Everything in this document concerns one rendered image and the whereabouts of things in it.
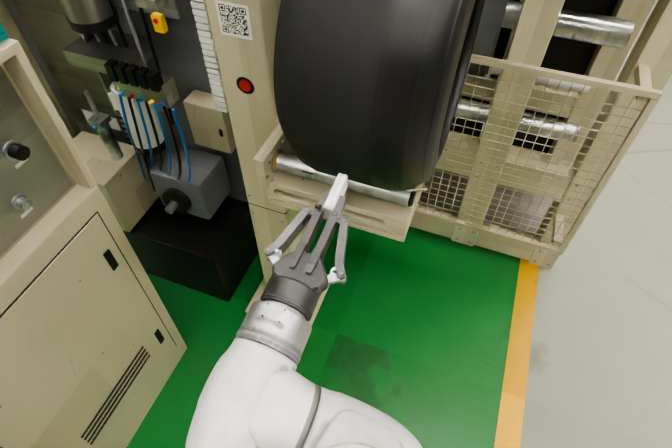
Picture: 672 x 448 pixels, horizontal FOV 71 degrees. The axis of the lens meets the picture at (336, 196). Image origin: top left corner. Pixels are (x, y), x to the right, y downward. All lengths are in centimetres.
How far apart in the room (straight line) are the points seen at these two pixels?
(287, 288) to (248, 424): 17
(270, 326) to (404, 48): 43
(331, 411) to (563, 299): 164
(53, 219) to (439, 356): 135
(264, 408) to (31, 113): 78
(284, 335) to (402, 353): 128
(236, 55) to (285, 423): 77
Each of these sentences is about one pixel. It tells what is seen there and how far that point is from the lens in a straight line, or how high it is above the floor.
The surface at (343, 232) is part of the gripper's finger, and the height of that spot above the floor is 115.
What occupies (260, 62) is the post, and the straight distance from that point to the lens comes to 108.
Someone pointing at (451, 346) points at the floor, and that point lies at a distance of 192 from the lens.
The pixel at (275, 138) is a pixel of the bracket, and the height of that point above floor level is 95.
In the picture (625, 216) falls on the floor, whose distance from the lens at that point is 258.
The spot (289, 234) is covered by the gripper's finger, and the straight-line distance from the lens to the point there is 71.
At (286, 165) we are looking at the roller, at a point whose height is 91.
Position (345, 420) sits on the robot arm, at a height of 112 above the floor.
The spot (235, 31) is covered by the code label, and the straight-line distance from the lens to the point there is 107.
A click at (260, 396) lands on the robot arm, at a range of 60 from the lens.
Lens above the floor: 171
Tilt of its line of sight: 48 degrees down
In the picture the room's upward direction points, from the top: straight up
